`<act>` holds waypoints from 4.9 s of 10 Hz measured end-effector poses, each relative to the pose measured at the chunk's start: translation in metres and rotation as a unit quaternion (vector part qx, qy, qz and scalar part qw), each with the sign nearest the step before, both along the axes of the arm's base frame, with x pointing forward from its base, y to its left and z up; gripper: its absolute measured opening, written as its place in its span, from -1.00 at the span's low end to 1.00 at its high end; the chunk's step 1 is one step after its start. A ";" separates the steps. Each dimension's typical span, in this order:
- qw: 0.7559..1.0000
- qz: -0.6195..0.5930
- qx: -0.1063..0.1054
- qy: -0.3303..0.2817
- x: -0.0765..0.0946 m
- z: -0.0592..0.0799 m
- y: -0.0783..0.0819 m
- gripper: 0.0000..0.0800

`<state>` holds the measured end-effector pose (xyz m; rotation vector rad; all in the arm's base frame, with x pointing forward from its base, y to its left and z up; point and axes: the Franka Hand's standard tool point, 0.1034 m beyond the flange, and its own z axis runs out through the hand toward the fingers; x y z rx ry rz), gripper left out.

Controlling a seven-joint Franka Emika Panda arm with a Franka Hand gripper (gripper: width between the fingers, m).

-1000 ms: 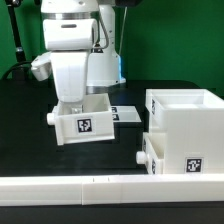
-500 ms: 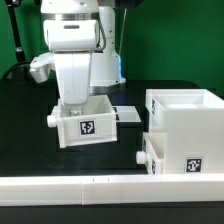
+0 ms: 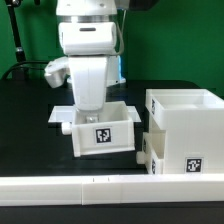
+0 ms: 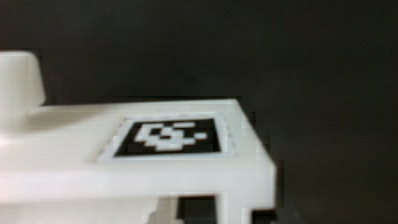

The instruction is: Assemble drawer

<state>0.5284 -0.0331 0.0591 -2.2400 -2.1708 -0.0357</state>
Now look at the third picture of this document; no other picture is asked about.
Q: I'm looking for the white front drawer box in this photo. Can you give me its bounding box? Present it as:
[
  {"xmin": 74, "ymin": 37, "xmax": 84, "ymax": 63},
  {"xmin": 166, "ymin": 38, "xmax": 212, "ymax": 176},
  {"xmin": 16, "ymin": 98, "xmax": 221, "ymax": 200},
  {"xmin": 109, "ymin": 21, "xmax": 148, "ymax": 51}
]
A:
[{"xmin": 136, "ymin": 132, "xmax": 165, "ymax": 175}]

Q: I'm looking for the white drawer box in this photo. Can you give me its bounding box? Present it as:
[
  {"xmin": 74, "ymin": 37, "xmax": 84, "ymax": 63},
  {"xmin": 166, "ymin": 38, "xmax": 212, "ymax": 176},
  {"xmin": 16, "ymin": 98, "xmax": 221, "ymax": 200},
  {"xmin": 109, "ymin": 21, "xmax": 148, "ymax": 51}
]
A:
[
  {"xmin": 136, "ymin": 132, "xmax": 165, "ymax": 175},
  {"xmin": 61, "ymin": 101, "xmax": 135, "ymax": 157}
]

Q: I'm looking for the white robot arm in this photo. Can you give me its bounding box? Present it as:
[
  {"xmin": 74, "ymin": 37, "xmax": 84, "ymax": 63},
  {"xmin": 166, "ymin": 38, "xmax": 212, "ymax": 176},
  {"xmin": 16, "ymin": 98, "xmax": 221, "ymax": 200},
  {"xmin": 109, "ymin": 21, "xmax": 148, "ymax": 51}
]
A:
[{"xmin": 56, "ymin": 0, "xmax": 159, "ymax": 123}]

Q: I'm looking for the white drawer cabinet frame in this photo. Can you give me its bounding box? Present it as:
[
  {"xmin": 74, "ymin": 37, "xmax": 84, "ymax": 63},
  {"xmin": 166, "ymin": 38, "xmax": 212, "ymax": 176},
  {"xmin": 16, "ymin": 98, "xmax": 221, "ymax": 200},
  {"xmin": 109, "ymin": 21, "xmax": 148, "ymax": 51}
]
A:
[{"xmin": 145, "ymin": 89, "xmax": 224, "ymax": 174}]

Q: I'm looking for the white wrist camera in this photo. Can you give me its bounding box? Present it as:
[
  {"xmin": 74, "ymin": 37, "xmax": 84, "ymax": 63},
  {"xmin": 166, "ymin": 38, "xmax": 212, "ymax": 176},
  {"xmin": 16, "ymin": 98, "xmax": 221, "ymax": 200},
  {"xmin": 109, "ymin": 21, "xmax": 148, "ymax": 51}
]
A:
[{"xmin": 44, "ymin": 56, "xmax": 70, "ymax": 88}]

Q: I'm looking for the white front barrier wall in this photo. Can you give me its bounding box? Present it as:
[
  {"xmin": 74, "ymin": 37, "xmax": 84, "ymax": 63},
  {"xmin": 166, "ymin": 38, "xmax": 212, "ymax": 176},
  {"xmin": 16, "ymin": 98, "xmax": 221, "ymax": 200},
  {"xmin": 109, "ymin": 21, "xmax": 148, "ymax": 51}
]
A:
[{"xmin": 0, "ymin": 174, "xmax": 224, "ymax": 206}]

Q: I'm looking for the black camera stand pole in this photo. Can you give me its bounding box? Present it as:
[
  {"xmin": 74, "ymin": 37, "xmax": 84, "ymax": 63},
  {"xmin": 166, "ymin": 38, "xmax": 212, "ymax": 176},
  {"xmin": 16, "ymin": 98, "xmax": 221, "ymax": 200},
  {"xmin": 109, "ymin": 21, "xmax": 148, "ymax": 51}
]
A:
[{"xmin": 2, "ymin": 0, "xmax": 29, "ymax": 81}]

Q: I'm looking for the white marker tag plate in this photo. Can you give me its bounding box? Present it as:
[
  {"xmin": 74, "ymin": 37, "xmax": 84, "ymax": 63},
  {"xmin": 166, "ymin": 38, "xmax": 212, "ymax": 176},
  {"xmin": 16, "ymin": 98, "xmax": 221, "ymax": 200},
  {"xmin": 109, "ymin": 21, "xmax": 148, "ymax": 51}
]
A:
[{"xmin": 48, "ymin": 106, "xmax": 141, "ymax": 123}]

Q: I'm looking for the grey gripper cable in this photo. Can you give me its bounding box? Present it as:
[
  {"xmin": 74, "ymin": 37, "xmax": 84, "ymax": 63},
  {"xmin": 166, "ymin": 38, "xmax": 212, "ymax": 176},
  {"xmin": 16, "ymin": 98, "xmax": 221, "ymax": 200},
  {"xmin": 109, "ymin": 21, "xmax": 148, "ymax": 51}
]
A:
[{"xmin": 114, "ymin": 9, "xmax": 126, "ymax": 56}]

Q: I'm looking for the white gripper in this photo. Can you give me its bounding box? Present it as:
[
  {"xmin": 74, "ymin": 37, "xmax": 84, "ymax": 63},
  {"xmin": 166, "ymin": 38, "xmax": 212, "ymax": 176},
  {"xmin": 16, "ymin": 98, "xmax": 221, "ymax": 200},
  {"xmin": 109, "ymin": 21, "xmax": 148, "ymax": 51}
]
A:
[{"xmin": 59, "ymin": 22, "xmax": 117, "ymax": 123}]

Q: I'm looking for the black upper base cable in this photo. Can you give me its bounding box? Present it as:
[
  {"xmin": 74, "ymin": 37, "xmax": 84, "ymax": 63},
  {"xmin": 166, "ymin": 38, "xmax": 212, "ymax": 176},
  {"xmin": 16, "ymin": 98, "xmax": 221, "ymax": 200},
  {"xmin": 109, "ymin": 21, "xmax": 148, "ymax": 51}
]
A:
[{"xmin": 1, "ymin": 59, "xmax": 51, "ymax": 80}]

